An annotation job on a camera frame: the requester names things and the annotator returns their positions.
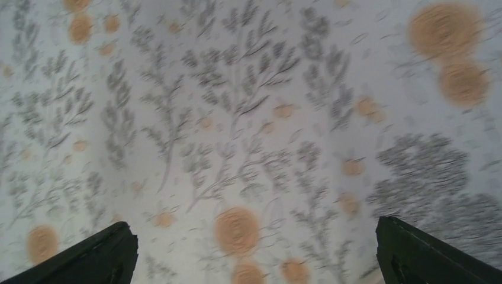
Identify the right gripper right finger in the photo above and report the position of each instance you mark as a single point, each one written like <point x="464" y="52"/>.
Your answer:
<point x="407" y="254"/>

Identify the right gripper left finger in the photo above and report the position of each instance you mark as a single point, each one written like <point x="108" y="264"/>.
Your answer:
<point x="109" y="256"/>

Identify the floral patterned mat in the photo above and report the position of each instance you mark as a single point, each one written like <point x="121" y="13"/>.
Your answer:
<point x="249" y="141"/>

